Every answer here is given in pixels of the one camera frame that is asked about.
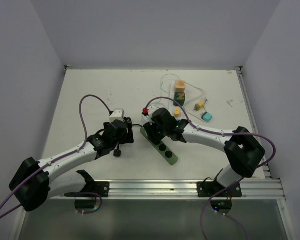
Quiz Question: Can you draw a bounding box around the green power strip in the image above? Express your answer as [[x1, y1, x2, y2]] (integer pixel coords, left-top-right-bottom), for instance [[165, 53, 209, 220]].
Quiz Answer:
[[140, 127, 179, 166]]

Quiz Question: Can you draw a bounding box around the yellow USB charger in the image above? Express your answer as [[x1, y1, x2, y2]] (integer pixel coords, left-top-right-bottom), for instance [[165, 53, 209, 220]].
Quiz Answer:
[[194, 101, 205, 111]]

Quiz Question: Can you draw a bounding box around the teal USB charger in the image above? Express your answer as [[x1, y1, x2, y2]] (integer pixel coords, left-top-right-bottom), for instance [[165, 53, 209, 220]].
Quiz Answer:
[[201, 112, 213, 123]]

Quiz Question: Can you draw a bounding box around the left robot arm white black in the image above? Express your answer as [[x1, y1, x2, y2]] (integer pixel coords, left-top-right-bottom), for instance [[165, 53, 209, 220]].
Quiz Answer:
[[9, 117, 134, 212]]

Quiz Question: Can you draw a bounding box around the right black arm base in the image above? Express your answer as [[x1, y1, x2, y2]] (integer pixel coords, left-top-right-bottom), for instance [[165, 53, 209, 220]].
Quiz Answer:
[[196, 177, 243, 198]]

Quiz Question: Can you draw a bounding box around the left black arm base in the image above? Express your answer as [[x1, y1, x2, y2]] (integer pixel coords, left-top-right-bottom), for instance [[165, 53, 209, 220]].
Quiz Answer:
[[64, 181, 110, 198]]

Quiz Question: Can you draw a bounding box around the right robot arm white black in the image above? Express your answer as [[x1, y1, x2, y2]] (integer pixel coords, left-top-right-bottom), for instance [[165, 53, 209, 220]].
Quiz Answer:
[[142, 106, 265, 197]]

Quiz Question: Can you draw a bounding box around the small yellow plug on strip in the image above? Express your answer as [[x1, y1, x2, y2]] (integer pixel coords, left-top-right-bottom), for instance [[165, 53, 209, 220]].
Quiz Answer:
[[173, 107, 181, 118]]

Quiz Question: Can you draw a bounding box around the orange cube socket adapter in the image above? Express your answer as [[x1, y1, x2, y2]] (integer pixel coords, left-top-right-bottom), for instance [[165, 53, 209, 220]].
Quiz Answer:
[[174, 80, 186, 93]]

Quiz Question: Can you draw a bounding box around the dark green cube adapter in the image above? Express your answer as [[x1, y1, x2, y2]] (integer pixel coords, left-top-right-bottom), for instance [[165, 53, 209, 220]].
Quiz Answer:
[[173, 92, 186, 107]]

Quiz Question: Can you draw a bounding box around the white power strip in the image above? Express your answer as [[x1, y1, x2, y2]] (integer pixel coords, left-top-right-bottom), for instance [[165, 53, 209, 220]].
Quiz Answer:
[[168, 80, 186, 120]]

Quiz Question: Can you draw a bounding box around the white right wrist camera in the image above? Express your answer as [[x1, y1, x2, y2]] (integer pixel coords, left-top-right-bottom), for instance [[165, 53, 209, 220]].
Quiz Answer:
[[141, 106, 160, 122]]

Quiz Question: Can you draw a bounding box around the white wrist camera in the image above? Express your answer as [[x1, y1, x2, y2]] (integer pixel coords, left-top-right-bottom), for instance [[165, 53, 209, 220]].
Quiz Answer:
[[141, 106, 160, 122], [109, 108, 125, 123]]

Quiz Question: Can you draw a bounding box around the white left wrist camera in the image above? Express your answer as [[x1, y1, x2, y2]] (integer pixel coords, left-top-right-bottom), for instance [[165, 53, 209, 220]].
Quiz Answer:
[[109, 108, 125, 123]]

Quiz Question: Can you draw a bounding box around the black power cord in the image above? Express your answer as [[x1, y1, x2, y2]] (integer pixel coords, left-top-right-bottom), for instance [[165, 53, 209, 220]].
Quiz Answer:
[[109, 123, 141, 158]]

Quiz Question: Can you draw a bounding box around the light blue charging cable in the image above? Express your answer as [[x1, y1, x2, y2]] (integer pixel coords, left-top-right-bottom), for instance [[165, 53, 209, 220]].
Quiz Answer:
[[159, 73, 181, 101]]

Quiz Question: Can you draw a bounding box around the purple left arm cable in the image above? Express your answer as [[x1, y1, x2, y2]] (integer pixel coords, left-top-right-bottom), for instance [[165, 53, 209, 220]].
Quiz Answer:
[[0, 94, 113, 225]]

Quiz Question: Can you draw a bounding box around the aluminium mounting rail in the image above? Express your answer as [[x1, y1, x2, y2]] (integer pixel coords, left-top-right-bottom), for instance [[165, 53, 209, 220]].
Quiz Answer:
[[49, 175, 285, 200]]

